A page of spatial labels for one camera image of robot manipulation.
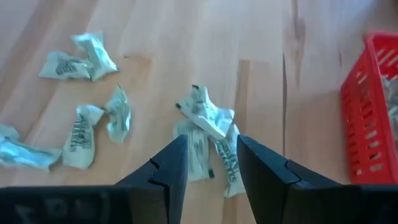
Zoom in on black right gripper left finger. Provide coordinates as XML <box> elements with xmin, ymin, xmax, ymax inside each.
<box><xmin>116</xmin><ymin>134</ymin><xmax>190</xmax><ymax>224</ymax></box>

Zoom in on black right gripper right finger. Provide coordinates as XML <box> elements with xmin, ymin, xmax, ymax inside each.
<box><xmin>236</xmin><ymin>134</ymin><xmax>346</xmax><ymax>224</ymax></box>

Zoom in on green white wrapper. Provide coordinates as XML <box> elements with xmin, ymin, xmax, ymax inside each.
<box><xmin>39</xmin><ymin>51</ymin><xmax>93</xmax><ymax>81</ymax></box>
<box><xmin>173</xmin><ymin>120</ymin><xmax>215</xmax><ymax>183</ymax></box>
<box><xmin>382</xmin><ymin>74</ymin><xmax>398</xmax><ymax>147</ymax></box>
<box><xmin>0</xmin><ymin>136</ymin><xmax>63</xmax><ymax>172</ymax></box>
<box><xmin>175</xmin><ymin>84</ymin><xmax>236</xmax><ymax>141</ymax></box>
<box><xmin>0</xmin><ymin>123</ymin><xmax>20</xmax><ymax>141</ymax></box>
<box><xmin>71</xmin><ymin>32</ymin><xmax>119</xmax><ymax>82</ymax></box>
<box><xmin>214</xmin><ymin>123</ymin><xmax>246</xmax><ymax>198</ymax></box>
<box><xmin>62</xmin><ymin>104</ymin><xmax>105</xmax><ymax>170</ymax></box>
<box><xmin>104</xmin><ymin>83</ymin><xmax>132</xmax><ymax>144</ymax></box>

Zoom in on red plastic basket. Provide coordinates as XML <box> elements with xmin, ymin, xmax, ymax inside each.
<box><xmin>340</xmin><ymin>30</ymin><xmax>398</xmax><ymax>185</ymax></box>

